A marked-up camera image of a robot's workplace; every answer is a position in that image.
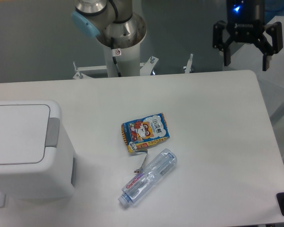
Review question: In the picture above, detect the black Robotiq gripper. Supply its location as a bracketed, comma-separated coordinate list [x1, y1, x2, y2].
[213, 0, 283, 71]

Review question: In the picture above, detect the silver robot arm blue cap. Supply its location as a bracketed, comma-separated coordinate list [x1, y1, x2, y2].
[71, 0, 283, 71]

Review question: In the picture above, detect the grey trash can lid button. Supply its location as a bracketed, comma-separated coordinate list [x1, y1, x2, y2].
[45, 118, 60, 148]

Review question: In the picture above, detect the white trash can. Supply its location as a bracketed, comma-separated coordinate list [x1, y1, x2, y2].
[0, 100, 77, 199]

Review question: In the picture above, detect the colourful cartoon snack bag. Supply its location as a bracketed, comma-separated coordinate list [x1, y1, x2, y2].
[121, 113, 170, 153]

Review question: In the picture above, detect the clear empty plastic bottle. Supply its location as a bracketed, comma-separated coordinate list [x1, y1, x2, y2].
[118, 148, 177, 208]

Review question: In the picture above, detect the white metal mounting frame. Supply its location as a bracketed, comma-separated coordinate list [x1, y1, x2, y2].
[73, 53, 194, 79]

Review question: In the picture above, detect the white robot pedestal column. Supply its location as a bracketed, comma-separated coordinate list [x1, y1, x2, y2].
[103, 38, 141, 78]

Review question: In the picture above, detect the black cable on pedestal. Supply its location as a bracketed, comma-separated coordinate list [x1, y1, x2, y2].
[110, 36, 122, 78]

